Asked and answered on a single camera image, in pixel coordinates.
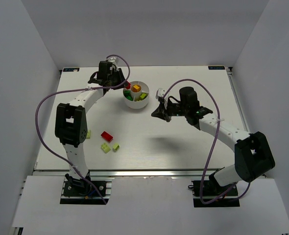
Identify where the green long lego brick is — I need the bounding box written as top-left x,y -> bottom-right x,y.
123,90 -> 134,101

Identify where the orange lego brick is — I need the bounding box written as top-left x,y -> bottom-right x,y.
131,84 -> 142,93

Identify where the red lego brick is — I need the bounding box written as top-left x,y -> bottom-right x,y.
100,131 -> 114,142

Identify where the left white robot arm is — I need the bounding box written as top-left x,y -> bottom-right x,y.
55,56 -> 129,185

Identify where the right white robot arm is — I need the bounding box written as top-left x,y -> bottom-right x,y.
151,87 -> 275,188

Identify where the white round divided container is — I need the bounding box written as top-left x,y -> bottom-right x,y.
123,81 -> 149,110

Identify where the left blue table label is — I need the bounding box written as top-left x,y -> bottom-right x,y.
62,68 -> 80,72

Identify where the blue table label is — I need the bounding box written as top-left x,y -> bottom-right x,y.
62,68 -> 80,72
208,66 -> 225,70

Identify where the right blue table label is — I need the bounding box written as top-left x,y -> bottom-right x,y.
208,66 -> 225,70

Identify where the light green sloped lego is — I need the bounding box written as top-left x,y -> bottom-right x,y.
112,143 -> 120,152

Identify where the pale green lego brick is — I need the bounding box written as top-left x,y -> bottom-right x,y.
86,130 -> 91,139

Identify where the light green lego brick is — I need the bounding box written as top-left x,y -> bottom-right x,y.
101,143 -> 111,153

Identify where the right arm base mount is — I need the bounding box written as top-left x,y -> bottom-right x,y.
188,180 -> 240,208

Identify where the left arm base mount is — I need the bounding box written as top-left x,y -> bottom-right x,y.
60,178 -> 112,205

